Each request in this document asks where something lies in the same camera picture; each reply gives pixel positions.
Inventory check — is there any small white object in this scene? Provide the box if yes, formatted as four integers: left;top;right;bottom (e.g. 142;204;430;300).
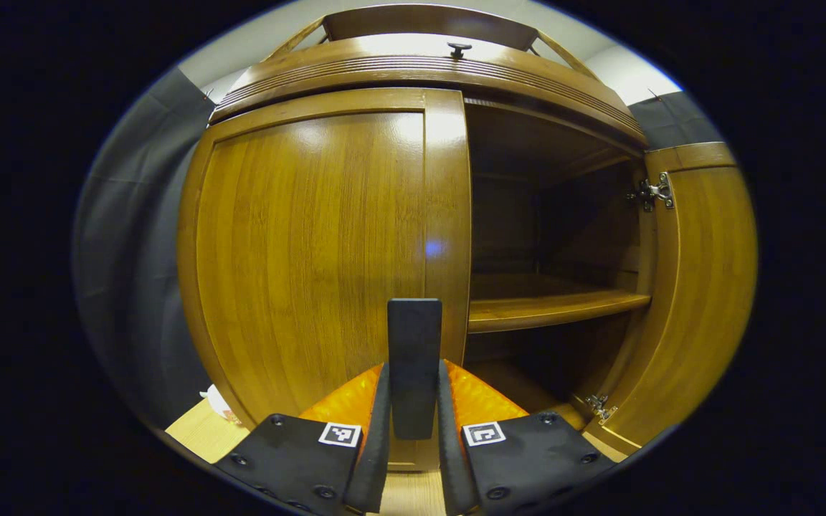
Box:
199;385;242;424

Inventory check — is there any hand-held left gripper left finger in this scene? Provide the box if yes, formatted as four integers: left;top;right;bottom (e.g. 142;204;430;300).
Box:
214;362;392;515

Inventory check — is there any wooden double-door shoe cabinet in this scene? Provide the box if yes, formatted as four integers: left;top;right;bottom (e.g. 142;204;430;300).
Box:
176;4;758;474

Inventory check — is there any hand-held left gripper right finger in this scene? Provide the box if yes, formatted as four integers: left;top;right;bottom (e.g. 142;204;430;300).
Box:
436;358;616;516

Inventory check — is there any wooden inner shelf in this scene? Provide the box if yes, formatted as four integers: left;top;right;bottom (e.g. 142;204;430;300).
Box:
467;272;652;334

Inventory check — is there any black door handle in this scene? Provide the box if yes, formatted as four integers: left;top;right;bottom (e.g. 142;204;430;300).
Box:
386;298;443;440

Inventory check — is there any metal door hinge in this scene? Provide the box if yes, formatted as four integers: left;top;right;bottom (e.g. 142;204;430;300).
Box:
585;393;618;422
628;172;675;212

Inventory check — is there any wooden cabinet door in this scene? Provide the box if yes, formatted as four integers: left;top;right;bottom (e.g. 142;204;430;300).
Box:
574;142;758;456
176;87;473;474

